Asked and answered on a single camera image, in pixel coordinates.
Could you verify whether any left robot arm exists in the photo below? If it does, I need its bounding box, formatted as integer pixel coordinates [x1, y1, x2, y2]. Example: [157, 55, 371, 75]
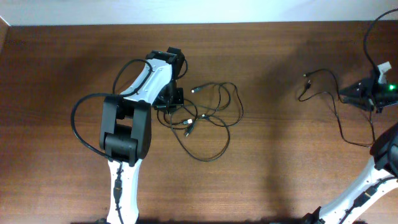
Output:
[99, 47, 185, 223]

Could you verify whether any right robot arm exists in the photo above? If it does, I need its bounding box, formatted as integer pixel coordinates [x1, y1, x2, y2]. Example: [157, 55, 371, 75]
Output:
[300, 69, 397, 224]

